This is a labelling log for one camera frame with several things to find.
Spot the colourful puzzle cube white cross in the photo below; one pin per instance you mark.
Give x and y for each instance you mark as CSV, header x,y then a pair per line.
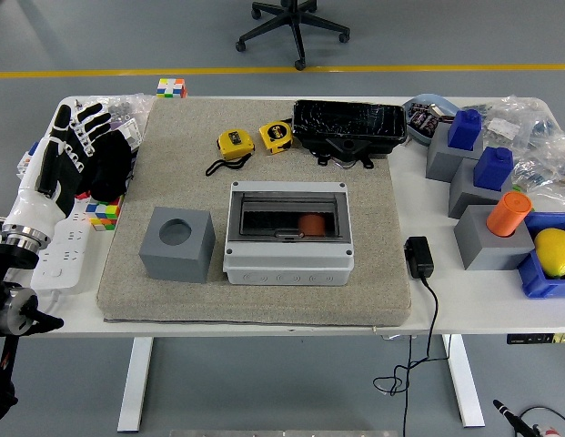
x,y
170,88

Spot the clear plastic bags of components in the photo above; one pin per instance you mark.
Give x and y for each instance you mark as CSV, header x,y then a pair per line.
x,y
537,150

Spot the smoky transparent box lid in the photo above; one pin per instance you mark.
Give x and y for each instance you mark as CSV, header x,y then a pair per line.
x,y
264,218

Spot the orange cylinder battery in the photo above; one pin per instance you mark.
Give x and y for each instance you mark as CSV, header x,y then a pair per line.
x,y
509,214
311,225

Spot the blue storage bin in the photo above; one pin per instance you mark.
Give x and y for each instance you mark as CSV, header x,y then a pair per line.
x,y
537,284

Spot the blue bottle-shaped block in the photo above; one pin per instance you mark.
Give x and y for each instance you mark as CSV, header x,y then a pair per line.
x,y
492,168
464,129

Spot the yellow lemon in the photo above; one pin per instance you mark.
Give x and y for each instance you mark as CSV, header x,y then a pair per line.
x,y
555,252

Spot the grey block holder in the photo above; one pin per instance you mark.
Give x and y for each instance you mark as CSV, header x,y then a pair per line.
x,y
491,250
441,159
464,196

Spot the clear plastic bags of parts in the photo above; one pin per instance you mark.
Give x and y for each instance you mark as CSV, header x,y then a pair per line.
x,y
127,107

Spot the grey block with round hole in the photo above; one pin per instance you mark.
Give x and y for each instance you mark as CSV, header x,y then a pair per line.
x,y
177,259

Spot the white switch panel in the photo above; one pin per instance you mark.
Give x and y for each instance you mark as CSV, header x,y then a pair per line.
x,y
132,132

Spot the white table leg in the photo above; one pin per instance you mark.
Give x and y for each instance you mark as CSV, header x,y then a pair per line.
x,y
466,387
134,387

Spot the black table control panel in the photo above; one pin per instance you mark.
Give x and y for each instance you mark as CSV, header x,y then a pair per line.
x,y
537,338

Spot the black plastic case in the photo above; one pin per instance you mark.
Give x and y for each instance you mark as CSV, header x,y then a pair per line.
x,y
350,120

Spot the light blue bowl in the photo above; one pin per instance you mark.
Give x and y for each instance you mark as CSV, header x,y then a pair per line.
x,y
416,132

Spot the black cloth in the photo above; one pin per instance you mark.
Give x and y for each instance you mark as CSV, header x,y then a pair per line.
x,y
111,164

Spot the dark snack packets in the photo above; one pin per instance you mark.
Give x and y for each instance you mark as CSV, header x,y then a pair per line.
x,y
423,118

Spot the grey-brown mat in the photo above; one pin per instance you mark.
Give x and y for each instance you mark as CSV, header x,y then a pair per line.
x,y
182,136

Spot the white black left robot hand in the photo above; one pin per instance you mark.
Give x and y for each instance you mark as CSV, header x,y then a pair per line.
x,y
32,205

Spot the grey electrical enclosure box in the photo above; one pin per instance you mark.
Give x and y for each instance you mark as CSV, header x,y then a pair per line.
x,y
286,268

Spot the white blue circuit breaker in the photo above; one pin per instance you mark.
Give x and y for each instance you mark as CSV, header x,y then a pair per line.
x,y
25,164

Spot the metal screwdriver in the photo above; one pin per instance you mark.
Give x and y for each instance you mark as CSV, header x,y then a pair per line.
x,y
77,107

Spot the white power strip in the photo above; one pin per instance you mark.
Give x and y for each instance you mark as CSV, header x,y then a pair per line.
x,y
63,255

